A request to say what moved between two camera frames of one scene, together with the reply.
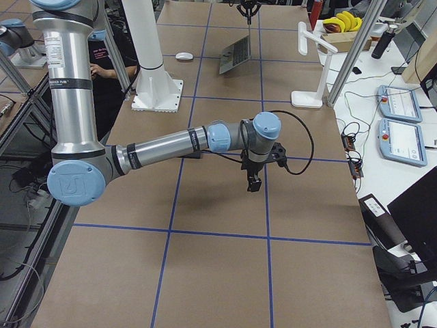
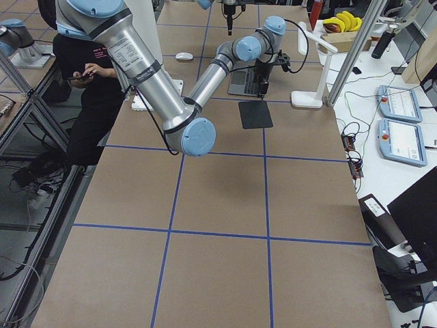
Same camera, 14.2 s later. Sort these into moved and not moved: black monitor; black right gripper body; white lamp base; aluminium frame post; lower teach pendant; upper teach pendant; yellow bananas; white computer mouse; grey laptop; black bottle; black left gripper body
Moved: black left gripper body; black right gripper body; grey laptop
Not moved: upper teach pendant; lower teach pendant; white computer mouse; black bottle; black monitor; yellow bananas; white lamp base; aluminium frame post
